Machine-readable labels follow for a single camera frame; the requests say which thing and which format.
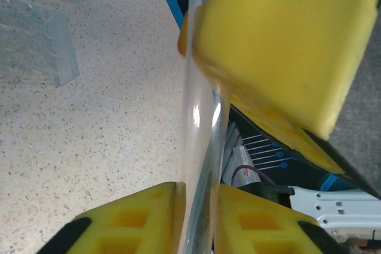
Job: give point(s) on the clear blue-capped test tube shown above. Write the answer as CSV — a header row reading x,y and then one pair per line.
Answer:
x,y
199,135

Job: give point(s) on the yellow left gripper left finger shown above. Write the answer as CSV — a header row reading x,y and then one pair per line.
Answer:
x,y
134,221

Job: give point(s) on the clear plastic test tube rack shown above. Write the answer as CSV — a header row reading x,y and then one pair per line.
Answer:
x,y
35,45

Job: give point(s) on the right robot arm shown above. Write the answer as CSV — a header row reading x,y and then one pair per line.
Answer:
x,y
351,203

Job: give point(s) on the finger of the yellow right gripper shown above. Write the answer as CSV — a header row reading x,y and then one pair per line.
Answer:
x,y
282,51
297,141

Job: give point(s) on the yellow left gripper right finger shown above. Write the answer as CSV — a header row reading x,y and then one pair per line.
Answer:
x,y
259,224

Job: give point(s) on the clear tag card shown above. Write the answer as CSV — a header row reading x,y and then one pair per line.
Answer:
x,y
242,159

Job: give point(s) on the aluminium table side rail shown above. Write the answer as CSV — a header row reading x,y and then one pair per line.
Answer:
x,y
230,147

